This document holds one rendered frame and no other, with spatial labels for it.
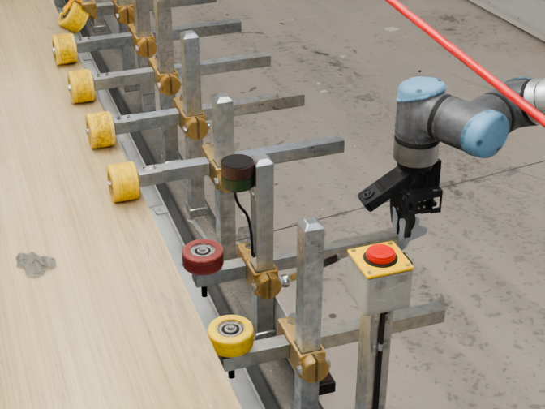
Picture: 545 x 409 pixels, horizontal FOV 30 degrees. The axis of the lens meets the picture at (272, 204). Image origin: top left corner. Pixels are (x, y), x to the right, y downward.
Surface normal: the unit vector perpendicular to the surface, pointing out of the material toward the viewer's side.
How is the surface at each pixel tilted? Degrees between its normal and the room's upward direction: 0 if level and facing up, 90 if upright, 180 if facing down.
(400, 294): 90
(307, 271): 90
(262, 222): 90
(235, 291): 0
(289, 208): 0
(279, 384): 0
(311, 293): 90
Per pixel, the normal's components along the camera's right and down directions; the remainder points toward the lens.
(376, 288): 0.33, 0.49
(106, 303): 0.00, -0.85
